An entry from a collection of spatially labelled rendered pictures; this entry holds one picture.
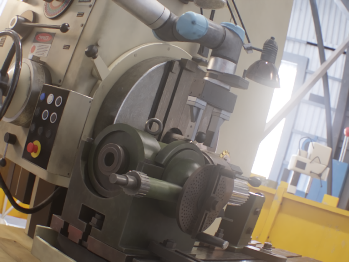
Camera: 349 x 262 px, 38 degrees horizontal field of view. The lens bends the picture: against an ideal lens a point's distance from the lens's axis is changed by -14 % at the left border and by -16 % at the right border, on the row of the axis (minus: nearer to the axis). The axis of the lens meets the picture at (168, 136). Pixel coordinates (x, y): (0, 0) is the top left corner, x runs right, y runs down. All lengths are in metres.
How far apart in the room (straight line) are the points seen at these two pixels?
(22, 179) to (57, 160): 1.34
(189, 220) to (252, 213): 0.61
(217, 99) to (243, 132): 1.04
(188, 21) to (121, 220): 0.51
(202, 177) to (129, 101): 0.46
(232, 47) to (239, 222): 0.72
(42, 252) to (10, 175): 1.56
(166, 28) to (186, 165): 0.36
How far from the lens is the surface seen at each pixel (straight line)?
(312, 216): 3.79
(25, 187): 2.90
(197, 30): 1.39
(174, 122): 1.90
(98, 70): 1.71
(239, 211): 1.96
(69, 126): 1.60
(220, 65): 1.45
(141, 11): 1.46
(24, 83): 1.77
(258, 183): 1.33
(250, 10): 2.41
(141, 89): 1.77
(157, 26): 1.49
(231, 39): 1.46
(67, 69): 1.78
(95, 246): 1.39
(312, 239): 3.77
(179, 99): 1.89
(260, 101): 2.56
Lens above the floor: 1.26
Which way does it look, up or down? 2 degrees up
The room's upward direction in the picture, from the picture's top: 18 degrees clockwise
